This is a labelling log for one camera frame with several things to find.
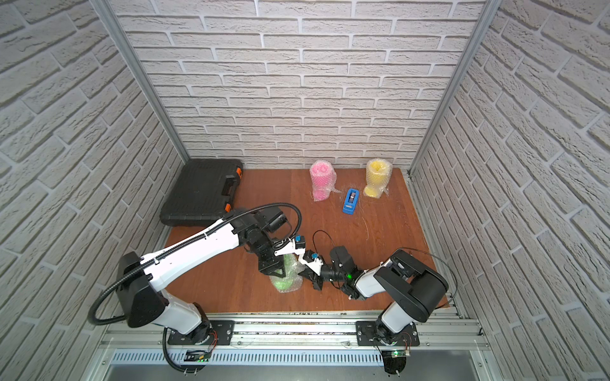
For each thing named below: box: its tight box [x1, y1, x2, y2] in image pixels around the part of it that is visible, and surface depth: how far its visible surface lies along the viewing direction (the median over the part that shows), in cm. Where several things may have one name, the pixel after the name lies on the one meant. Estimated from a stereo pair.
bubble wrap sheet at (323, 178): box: [309, 159, 342, 202], surface depth 101 cm
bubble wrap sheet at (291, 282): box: [269, 254, 305, 293], surface depth 82 cm
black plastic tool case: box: [159, 158, 244, 228], surface depth 105 cm
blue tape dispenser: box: [342, 188, 360, 216], surface depth 105 cm
